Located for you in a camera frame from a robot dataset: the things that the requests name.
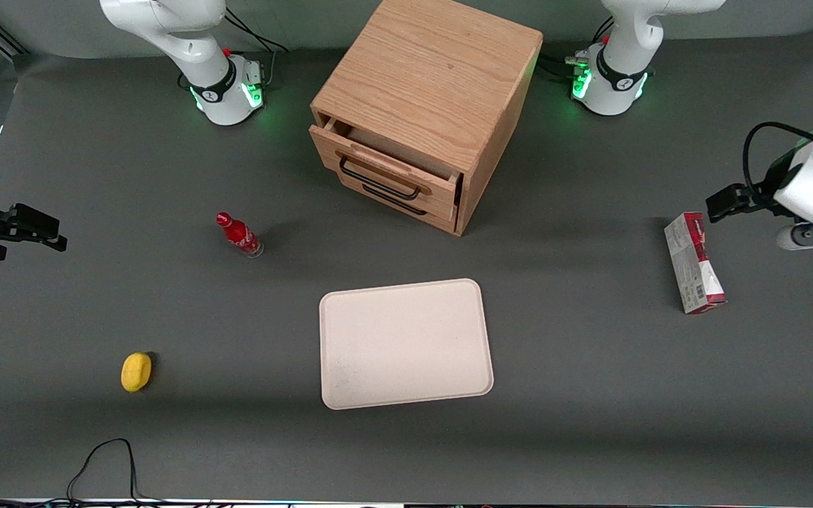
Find yellow lemon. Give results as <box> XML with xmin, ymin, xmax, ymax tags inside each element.
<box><xmin>121</xmin><ymin>352</ymin><xmax>154</xmax><ymax>393</ymax></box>

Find black cables at right arm base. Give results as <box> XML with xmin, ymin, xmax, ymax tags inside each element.
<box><xmin>178</xmin><ymin>6</ymin><xmax>290</xmax><ymax>89</ymax></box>

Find black handle of open drawer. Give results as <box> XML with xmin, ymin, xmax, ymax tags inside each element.
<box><xmin>339</xmin><ymin>157</ymin><xmax>422</xmax><ymax>201</ymax></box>

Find red cola bottle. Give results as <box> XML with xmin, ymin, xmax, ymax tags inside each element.
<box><xmin>216</xmin><ymin>212</ymin><xmax>265</xmax><ymax>259</ymax></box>

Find aluminium frame rail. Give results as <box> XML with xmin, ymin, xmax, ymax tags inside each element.
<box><xmin>0</xmin><ymin>13</ymin><xmax>30</xmax><ymax>59</ymax></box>

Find red and white cookie box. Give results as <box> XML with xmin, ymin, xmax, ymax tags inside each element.
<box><xmin>664</xmin><ymin>212</ymin><xmax>728</xmax><ymax>315</ymax></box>

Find wooden drawer with open gap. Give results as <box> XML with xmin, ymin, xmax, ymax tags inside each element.
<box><xmin>310</xmin><ymin>119</ymin><xmax>462</xmax><ymax>212</ymax></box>

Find beige rectangular tray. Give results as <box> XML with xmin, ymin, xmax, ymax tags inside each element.
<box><xmin>319</xmin><ymin>279</ymin><xmax>495</xmax><ymax>411</ymax></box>

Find black cables at arm base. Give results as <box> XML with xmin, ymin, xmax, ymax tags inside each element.
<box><xmin>178</xmin><ymin>6</ymin><xmax>290</xmax><ymax>89</ymax></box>
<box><xmin>539</xmin><ymin>16</ymin><xmax>615</xmax><ymax>80</ymax></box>

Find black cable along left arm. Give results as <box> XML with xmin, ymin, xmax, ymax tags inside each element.
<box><xmin>743</xmin><ymin>121</ymin><xmax>813</xmax><ymax>207</ymax></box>

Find oak wooden drawer cabinet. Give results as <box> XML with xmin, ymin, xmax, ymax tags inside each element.
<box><xmin>310</xmin><ymin>0</ymin><xmax>543</xmax><ymax>237</ymax></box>

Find black cables at left arm base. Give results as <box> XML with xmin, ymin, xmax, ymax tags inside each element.
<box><xmin>539</xmin><ymin>16</ymin><xmax>615</xmax><ymax>80</ymax></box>

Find black looped cable at table edge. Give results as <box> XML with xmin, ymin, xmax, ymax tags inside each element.
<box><xmin>0</xmin><ymin>438</ymin><xmax>167</xmax><ymax>508</ymax></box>

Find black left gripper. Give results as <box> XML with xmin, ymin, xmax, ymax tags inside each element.
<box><xmin>706</xmin><ymin>150</ymin><xmax>804</xmax><ymax>224</ymax></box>

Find black handle of closed drawer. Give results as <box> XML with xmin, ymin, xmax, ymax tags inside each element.
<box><xmin>362</xmin><ymin>183</ymin><xmax>428</xmax><ymax>216</ymax></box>

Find closed wooden drawer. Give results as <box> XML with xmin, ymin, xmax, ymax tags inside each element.
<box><xmin>339</xmin><ymin>176</ymin><xmax>461</xmax><ymax>236</ymax></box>

